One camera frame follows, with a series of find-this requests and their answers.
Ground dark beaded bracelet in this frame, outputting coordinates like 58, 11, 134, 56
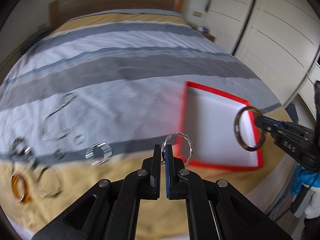
10, 137, 37, 168

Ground blue gloved hand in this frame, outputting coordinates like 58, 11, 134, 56
290, 165, 320, 196

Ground white wardrobe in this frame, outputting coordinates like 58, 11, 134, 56
204, 0, 319, 106

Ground small silver ring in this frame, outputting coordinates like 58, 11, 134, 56
72, 133, 86, 146

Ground amber resin bangle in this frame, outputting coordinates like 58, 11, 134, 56
10, 172, 32, 204

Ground thin silver bangle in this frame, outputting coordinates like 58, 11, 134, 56
35, 166, 63, 198

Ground dark tortoiseshell bangle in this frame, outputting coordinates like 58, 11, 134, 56
234, 106, 266, 152

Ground wooden headboard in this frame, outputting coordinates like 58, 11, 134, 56
49, 0, 185, 30

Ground wide silver ring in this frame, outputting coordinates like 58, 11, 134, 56
85, 141, 112, 166

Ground red jewelry box tray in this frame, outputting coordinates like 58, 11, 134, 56
179, 81, 264, 171

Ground twisted silver bangle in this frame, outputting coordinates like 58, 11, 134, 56
161, 132, 194, 167

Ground silver chain necklace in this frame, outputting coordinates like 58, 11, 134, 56
41, 92, 77, 142

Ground wooden nightstand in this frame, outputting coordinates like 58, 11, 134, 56
194, 28, 215, 42

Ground dark clothes pile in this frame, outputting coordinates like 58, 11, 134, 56
21, 27, 53, 54

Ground purple tissue box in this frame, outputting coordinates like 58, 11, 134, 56
197, 26, 209, 33

